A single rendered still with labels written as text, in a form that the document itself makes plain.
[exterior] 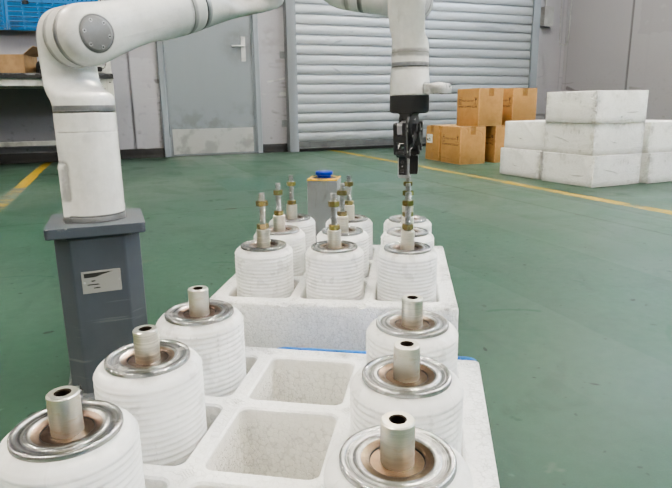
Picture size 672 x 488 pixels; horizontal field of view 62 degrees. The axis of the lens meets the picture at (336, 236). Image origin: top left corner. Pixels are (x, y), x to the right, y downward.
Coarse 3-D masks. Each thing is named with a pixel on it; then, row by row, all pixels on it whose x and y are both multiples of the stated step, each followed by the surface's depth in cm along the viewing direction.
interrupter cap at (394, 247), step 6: (384, 246) 90; (390, 246) 91; (396, 246) 91; (414, 246) 92; (420, 246) 91; (426, 246) 91; (390, 252) 88; (396, 252) 87; (402, 252) 87; (408, 252) 87; (414, 252) 87; (420, 252) 87; (426, 252) 88
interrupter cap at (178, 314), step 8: (184, 304) 65; (216, 304) 65; (224, 304) 65; (168, 312) 63; (176, 312) 63; (184, 312) 63; (216, 312) 63; (224, 312) 63; (232, 312) 63; (168, 320) 61; (176, 320) 60; (184, 320) 60; (192, 320) 60; (200, 320) 60; (208, 320) 60; (216, 320) 60
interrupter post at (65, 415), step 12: (48, 396) 39; (60, 396) 39; (72, 396) 39; (48, 408) 39; (60, 408) 39; (72, 408) 39; (60, 420) 39; (72, 420) 40; (60, 432) 39; (72, 432) 40
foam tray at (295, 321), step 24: (264, 312) 88; (288, 312) 87; (312, 312) 87; (336, 312) 86; (360, 312) 86; (384, 312) 85; (456, 312) 84; (264, 336) 89; (288, 336) 88; (312, 336) 88; (336, 336) 87; (360, 336) 87
